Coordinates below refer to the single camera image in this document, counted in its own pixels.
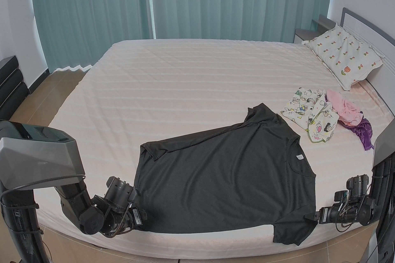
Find black cable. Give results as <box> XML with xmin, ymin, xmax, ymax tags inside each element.
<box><xmin>0</xmin><ymin>175</ymin><xmax>86</xmax><ymax>204</ymax></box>

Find black T-shirt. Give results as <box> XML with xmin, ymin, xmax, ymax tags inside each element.
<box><xmin>133</xmin><ymin>103</ymin><xmax>318</xmax><ymax>247</ymax></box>

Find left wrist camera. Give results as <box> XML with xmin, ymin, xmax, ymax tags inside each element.
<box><xmin>128</xmin><ymin>204</ymin><xmax>148</xmax><ymax>230</ymax></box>

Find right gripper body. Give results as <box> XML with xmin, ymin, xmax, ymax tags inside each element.
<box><xmin>331</xmin><ymin>206</ymin><xmax>351</xmax><ymax>224</ymax></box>

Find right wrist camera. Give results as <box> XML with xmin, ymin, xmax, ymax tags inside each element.
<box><xmin>318</xmin><ymin>207</ymin><xmax>333</xmax><ymax>224</ymax></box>

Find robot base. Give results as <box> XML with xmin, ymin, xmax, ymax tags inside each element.
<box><xmin>359</xmin><ymin>226</ymin><xmax>380</xmax><ymax>263</ymax></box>

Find grey bedside table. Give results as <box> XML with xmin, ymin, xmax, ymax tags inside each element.
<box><xmin>295</xmin><ymin>15</ymin><xmax>337</xmax><ymax>45</ymax></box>

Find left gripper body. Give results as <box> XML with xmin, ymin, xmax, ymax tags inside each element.
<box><xmin>105</xmin><ymin>209</ymin><xmax>136</xmax><ymax>238</ymax></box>

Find pink garment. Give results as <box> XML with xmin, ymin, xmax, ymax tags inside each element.
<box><xmin>325</xmin><ymin>89</ymin><xmax>365</xmax><ymax>127</ymax></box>

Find black chest of drawers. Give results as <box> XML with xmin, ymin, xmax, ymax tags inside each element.
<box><xmin>0</xmin><ymin>55</ymin><xmax>30</xmax><ymax>120</ymax></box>

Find purple garment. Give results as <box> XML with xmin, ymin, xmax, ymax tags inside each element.
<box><xmin>349</xmin><ymin>118</ymin><xmax>376</xmax><ymax>151</ymax></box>

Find white printed pillow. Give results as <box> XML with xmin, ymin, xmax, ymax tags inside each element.
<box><xmin>306</xmin><ymin>23</ymin><xmax>384</xmax><ymax>91</ymax></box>

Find bed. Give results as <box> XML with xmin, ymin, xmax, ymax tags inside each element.
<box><xmin>32</xmin><ymin>7</ymin><xmax>395</xmax><ymax>256</ymax></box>

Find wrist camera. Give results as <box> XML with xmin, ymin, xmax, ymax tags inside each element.
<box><xmin>128</xmin><ymin>204</ymin><xmax>148</xmax><ymax>230</ymax></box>
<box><xmin>318</xmin><ymin>207</ymin><xmax>333</xmax><ymax>224</ymax></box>

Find white printed pyjamas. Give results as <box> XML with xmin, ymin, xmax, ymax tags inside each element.
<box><xmin>280</xmin><ymin>87</ymin><xmax>337</xmax><ymax>144</ymax></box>

